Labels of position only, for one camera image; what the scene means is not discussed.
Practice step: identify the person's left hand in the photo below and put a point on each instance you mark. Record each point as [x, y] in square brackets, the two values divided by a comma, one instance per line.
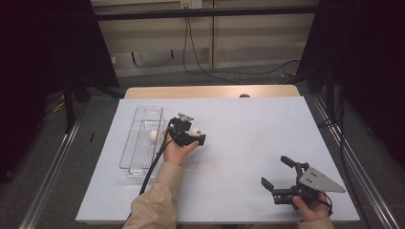
[176, 154]

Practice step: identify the small dark round knob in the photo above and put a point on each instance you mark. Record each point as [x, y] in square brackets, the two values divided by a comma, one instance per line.
[244, 95]

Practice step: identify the white table mat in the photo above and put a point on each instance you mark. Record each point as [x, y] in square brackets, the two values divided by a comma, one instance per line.
[254, 127]

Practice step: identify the dark curtain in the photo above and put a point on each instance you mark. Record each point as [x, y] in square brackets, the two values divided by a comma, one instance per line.
[366, 63]
[47, 47]

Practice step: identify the black horizontal metal bar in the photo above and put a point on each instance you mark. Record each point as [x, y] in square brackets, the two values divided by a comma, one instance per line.
[207, 12]

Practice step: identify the white wall socket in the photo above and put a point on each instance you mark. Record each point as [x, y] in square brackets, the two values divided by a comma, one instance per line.
[191, 4]

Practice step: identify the white egg with dark spot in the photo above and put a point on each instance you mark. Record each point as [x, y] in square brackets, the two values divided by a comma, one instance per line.
[195, 131]

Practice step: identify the metal floor rail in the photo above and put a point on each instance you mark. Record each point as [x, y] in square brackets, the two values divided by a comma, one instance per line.
[356, 165]
[47, 181]

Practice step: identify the person's right hand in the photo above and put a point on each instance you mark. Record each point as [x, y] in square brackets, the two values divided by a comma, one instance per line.
[313, 211]

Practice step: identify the black metal stand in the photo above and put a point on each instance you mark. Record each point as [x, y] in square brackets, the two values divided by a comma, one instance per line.
[68, 108]

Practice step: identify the clear plastic container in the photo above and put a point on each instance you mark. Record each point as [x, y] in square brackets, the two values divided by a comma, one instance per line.
[140, 149]

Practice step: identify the small black floor object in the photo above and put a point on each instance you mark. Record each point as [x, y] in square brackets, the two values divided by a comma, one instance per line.
[92, 137]

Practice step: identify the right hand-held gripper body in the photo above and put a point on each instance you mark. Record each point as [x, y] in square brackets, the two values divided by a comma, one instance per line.
[307, 186]

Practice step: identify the plain white egg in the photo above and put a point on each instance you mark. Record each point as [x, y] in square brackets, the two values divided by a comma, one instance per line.
[153, 135]

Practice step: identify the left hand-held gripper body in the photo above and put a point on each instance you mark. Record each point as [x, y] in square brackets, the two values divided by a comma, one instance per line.
[180, 132]

